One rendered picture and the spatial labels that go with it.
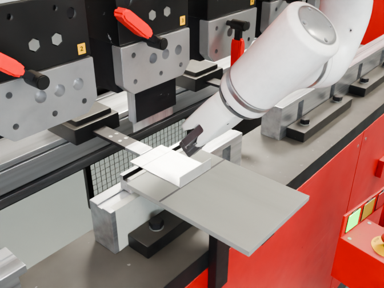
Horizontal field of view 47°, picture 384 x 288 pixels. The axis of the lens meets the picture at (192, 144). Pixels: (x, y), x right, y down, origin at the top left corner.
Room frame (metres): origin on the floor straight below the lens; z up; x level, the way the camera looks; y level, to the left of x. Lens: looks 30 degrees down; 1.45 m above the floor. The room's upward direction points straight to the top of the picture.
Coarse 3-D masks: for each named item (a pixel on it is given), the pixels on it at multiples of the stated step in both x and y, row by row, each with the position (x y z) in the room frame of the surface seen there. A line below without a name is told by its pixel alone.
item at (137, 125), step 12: (168, 84) 0.74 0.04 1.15; (132, 96) 0.69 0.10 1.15; (144, 96) 0.70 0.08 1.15; (156, 96) 0.72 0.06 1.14; (168, 96) 0.74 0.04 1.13; (132, 108) 0.69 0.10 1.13; (144, 108) 0.70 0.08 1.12; (156, 108) 0.72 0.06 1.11; (168, 108) 0.74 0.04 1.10; (132, 120) 0.69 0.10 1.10; (144, 120) 0.71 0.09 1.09; (156, 120) 0.73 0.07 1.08
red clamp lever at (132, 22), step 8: (120, 8) 0.60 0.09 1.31; (120, 16) 0.59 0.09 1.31; (128, 16) 0.59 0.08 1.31; (136, 16) 0.60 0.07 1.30; (128, 24) 0.59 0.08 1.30; (136, 24) 0.60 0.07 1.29; (144, 24) 0.61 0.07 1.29; (136, 32) 0.61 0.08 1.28; (144, 32) 0.61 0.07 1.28; (152, 32) 0.62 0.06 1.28; (144, 40) 0.65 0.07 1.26; (152, 40) 0.63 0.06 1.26; (160, 40) 0.63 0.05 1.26; (160, 48) 0.63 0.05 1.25
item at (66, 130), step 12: (96, 108) 0.89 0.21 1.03; (108, 108) 0.89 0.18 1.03; (72, 120) 0.83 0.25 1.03; (84, 120) 0.84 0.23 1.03; (96, 120) 0.85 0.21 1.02; (108, 120) 0.87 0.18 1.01; (60, 132) 0.84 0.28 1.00; (72, 132) 0.81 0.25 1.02; (84, 132) 0.82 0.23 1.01; (96, 132) 0.83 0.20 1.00; (108, 132) 0.83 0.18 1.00; (120, 144) 0.78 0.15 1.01; (132, 144) 0.78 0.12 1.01; (144, 144) 0.78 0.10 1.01
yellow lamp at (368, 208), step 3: (372, 201) 0.82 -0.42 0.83; (366, 204) 0.81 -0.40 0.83; (369, 204) 0.82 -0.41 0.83; (372, 204) 0.82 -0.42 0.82; (366, 207) 0.81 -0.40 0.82; (369, 207) 0.82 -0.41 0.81; (372, 207) 0.83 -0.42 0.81; (363, 210) 0.80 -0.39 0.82; (366, 210) 0.81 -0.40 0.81; (369, 210) 0.82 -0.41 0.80; (372, 210) 0.83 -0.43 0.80; (363, 213) 0.80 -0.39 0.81; (366, 213) 0.81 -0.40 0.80; (369, 213) 0.82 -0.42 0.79; (363, 216) 0.81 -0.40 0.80; (366, 216) 0.82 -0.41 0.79
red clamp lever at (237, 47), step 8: (232, 24) 0.80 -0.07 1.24; (240, 24) 0.79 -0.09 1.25; (240, 32) 0.79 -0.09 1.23; (232, 40) 0.80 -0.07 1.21; (240, 40) 0.79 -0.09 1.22; (232, 48) 0.79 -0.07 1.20; (240, 48) 0.79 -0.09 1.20; (232, 56) 0.79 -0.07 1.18; (240, 56) 0.79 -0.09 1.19; (232, 64) 0.79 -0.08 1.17
